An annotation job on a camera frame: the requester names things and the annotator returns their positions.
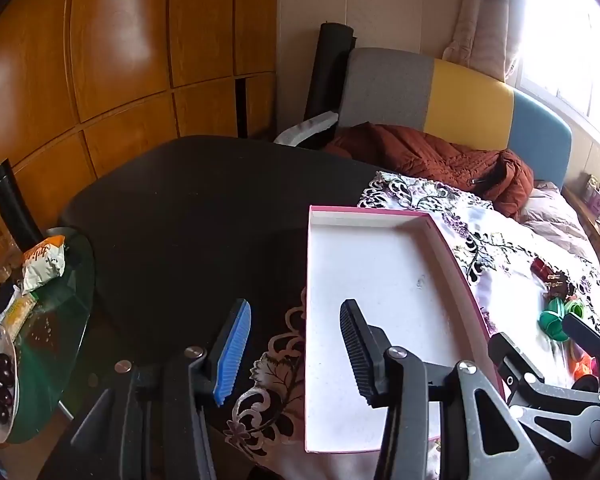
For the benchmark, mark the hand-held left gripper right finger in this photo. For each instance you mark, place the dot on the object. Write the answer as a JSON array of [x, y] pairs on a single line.
[[360, 360]]

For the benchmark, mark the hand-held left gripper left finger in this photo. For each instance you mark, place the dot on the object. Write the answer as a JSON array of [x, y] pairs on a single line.
[[232, 355]]

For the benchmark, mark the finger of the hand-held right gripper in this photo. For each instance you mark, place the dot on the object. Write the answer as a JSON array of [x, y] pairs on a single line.
[[587, 337], [512, 362]]

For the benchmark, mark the orange holed block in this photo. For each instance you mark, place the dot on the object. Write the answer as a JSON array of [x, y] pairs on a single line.
[[582, 367]]

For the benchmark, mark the dark green plastic holder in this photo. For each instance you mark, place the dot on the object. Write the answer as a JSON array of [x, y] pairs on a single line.
[[552, 322]]

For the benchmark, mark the brown wooden massager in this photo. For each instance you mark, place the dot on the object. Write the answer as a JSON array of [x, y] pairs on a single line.
[[559, 286]]

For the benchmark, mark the red plastic toy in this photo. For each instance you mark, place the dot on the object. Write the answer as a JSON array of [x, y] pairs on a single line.
[[542, 266]]

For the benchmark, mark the pink cardboard box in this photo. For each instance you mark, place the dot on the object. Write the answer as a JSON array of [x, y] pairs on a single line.
[[380, 270]]

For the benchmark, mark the white floral tablecloth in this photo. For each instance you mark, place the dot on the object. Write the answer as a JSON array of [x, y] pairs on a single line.
[[510, 280]]

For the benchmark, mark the pink pillow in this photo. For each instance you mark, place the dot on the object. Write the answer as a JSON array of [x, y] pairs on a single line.
[[555, 220]]

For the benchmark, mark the purple patterned box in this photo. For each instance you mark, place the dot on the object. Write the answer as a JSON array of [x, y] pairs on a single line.
[[596, 197]]

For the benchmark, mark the green glass side table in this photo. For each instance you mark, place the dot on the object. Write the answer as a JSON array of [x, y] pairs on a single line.
[[55, 340]]

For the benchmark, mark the orange white snack bag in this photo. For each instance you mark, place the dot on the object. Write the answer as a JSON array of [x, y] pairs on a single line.
[[42, 265]]

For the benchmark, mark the rust quilted jacket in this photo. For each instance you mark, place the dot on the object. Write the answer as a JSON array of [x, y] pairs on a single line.
[[430, 160]]

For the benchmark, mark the yellow snack packet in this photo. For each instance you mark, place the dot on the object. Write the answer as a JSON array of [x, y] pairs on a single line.
[[19, 312]]

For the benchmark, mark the white chair armrest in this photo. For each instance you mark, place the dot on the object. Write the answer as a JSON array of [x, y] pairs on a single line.
[[305, 130]]

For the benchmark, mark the grey yellow blue headboard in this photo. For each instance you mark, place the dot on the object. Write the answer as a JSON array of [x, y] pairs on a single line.
[[470, 100]]

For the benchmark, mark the black tube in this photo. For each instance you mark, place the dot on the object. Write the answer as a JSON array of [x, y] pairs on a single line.
[[12, 200]]

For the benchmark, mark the window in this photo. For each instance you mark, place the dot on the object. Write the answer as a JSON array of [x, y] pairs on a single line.
[[570, 60]]

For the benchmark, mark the black rolled mat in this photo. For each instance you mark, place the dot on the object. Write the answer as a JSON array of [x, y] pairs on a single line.
[[327, 70]]

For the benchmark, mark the wooden wardrobe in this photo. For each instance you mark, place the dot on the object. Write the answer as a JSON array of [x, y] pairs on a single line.
[[120, 60]]

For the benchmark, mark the beige curtain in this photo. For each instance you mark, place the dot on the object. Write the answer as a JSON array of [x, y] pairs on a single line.
[[485, 20]]

